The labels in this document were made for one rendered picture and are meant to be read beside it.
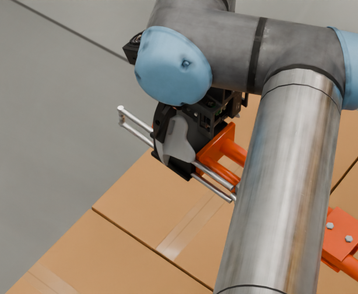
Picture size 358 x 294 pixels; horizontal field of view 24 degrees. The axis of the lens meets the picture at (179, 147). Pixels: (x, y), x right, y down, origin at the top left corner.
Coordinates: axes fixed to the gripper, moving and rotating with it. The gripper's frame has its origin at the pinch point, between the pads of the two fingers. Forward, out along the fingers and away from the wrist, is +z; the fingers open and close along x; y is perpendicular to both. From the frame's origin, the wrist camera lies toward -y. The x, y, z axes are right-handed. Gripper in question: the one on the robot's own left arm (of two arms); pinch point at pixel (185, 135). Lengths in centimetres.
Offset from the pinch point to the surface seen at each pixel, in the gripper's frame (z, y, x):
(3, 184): 122, -89, 20
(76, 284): 66, -24, -6
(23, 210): 121, -78, 18
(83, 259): 66, -27, -1
